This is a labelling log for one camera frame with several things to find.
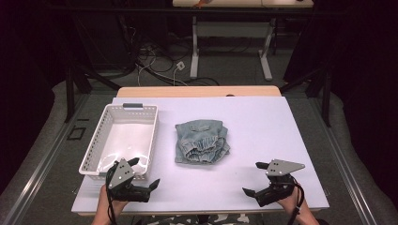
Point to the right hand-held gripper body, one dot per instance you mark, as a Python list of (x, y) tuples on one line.
[(280, 167)]

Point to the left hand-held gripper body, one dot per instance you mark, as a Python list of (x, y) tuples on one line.
[(121, 176)]

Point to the white perforated plastic basket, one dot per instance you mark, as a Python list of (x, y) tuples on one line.
[(125, 140)]

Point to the light blue denim shorts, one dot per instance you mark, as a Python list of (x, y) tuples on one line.
[(200, 140)]

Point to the person's left hand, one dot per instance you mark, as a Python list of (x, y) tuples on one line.
[(104, 204)]

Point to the person's right hand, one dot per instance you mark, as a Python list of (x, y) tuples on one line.
[(292, 204)]

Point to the white table board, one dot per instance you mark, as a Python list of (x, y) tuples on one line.
[(250, 131)]

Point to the person's camouflage pants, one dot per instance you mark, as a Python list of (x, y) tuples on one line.
[(187, 219)]

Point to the black metal stand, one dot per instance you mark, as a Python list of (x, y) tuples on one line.
[(325, 93), (70, 93)]

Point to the light wooden table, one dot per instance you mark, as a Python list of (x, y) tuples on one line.
[(187, 91)]

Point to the white power plug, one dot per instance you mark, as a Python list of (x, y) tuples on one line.
[(180, 65)]

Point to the white-framed desk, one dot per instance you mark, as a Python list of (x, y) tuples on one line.
[(231, 29)]

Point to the orange item on desk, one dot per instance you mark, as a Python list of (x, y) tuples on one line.
[(200, 3)]

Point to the aluminium floor rail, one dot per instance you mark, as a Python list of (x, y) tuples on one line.
[(347, 165), (40, 168)]

